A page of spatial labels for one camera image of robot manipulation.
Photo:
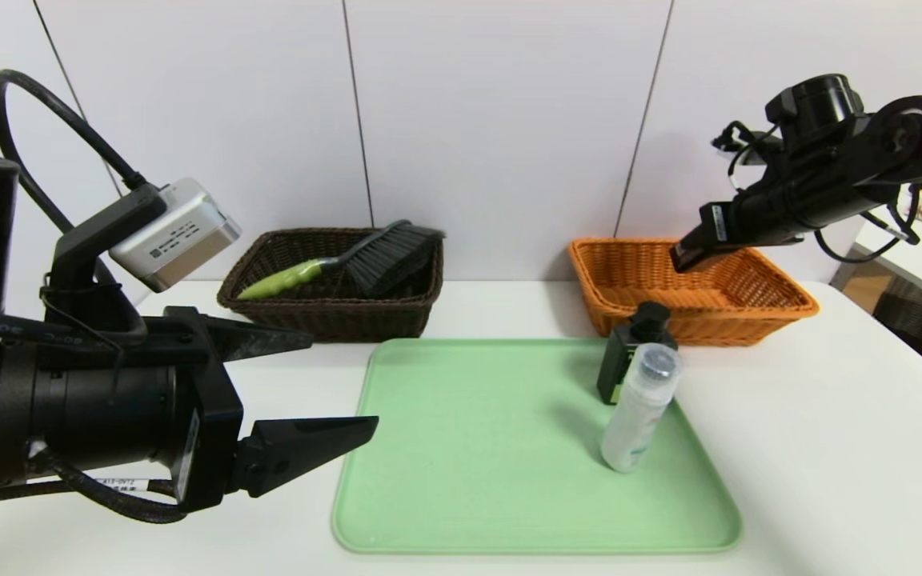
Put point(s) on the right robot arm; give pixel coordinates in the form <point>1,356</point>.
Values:
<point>909,136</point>

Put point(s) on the dark green pump bottle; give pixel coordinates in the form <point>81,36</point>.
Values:
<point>615,368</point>

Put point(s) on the orange wicker basket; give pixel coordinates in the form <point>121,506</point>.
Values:
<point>749,308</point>

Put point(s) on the dark brown wicker basket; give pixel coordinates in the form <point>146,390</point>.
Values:
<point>333,316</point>

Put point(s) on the white side table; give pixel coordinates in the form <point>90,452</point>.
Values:
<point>917,264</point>

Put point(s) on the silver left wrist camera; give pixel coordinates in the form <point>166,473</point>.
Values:
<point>177,236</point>

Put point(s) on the light green plastic tray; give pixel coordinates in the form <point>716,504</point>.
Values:
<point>469,448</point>

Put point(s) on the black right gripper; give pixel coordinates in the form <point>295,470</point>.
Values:
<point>715,227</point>

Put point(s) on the white bottle with clear cap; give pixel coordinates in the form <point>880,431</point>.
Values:
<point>637,424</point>

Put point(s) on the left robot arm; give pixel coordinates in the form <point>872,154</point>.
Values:
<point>69,416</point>

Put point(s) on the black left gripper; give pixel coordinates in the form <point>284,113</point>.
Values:
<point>206,424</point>

